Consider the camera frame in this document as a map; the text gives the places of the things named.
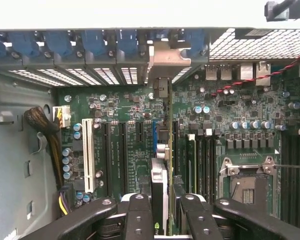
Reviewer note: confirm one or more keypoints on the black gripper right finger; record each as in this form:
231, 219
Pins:
200, 220

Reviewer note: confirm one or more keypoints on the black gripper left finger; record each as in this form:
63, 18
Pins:
138, 220

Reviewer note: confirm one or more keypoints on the CPU socket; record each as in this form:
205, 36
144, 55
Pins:
250, 195

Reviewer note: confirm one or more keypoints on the long black expansion slot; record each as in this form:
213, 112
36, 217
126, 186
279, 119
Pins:
123, 157
108, 160

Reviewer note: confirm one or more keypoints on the white expansion slot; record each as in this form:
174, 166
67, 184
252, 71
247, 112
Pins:
87, 155

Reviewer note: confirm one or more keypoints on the blue expansion slot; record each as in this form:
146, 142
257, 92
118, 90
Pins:
154, 135

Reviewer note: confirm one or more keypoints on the short black expansion slot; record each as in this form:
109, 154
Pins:
140, 132

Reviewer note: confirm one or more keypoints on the metal locking lever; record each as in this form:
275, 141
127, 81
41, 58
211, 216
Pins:
292, 166

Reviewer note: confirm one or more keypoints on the green motherboard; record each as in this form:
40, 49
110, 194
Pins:
130, 100

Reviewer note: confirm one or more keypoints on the open grey PC case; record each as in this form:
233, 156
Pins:
15, 112

